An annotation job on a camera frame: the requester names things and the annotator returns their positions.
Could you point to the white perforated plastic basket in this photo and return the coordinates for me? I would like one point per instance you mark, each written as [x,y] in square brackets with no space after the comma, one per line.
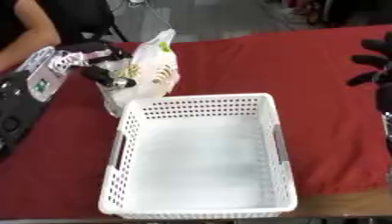
[199,157]

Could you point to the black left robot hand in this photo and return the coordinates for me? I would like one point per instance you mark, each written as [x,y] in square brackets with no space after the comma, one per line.
[99,74]

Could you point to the person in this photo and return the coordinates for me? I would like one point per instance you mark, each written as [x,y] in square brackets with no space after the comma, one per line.
[23,32]

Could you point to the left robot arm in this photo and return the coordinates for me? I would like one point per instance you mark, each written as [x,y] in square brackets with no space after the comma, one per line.
[30,87]

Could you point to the white plastic snack bag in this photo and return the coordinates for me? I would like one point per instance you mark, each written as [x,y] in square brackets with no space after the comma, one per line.
[148,73]

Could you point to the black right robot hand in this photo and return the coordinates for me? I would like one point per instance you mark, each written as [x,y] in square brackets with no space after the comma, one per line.
[376,62]

